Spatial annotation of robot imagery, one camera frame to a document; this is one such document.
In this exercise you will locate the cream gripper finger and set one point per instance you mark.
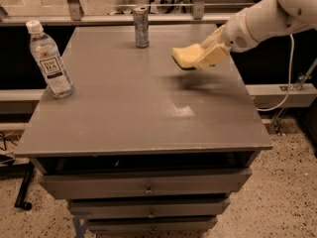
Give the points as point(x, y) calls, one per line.
point(211, 56)
point(214, 40)

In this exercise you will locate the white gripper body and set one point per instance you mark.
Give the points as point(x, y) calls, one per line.
point(237, 34)

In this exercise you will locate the yellow sponge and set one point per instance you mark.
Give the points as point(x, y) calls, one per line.
point(186, 57)

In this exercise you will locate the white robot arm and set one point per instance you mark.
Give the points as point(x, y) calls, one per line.
point(251, 26)

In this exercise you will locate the silver redbull can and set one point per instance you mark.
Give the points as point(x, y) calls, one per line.
point(141, 23)

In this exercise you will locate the metal railing beam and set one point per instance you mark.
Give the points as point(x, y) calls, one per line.
point(116, 20)

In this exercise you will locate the grey drawer cabinet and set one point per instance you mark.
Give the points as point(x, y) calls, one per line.
point(135, 111)

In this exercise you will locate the top grey drawer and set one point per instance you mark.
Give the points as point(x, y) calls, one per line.
point(90, 186)

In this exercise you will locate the grey drawer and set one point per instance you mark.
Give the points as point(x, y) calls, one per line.
point(163, 224)
point(90, 186)
point(148, 208)

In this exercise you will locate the middle grey drawer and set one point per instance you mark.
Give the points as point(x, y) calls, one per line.
point(148, 208)

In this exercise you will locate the clear plastic water bottle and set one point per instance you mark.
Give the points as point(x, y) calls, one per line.
point(45, 52)

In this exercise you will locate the bottom grey drawer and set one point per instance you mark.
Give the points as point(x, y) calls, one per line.
point(163, 224)

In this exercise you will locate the black floor stand leg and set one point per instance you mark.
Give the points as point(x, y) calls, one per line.
point(20, 200)

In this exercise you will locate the right metal bracket post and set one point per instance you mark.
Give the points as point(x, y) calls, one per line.
point(198, 9)

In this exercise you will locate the metal bracket post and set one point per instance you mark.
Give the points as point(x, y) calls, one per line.
point(198, 9)
point(75, 9)

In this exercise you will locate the left metal bracket post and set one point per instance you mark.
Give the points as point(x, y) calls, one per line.
point(75, 9)

